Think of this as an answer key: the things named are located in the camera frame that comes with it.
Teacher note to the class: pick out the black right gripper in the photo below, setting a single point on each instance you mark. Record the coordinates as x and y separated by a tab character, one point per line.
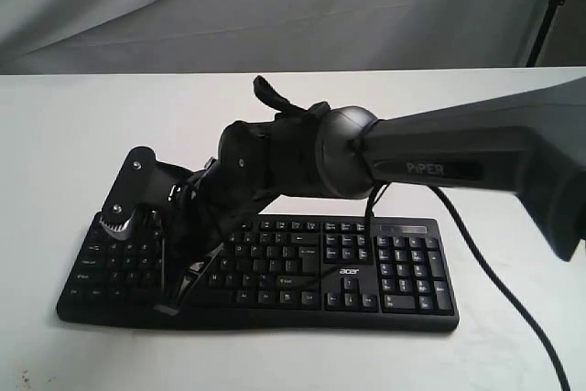
192	215

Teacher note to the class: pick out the grey backdrop cloth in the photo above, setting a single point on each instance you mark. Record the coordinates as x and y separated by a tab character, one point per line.
203	36

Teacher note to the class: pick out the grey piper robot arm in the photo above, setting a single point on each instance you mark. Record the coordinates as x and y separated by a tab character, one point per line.
531	144

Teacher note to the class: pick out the black tripod stand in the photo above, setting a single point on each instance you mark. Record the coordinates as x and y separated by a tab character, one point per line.
542	33

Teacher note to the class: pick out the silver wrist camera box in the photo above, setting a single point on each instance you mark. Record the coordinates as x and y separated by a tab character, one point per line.
120	208

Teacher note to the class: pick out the black acer keyboard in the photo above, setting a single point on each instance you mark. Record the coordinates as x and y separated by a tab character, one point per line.
278	271

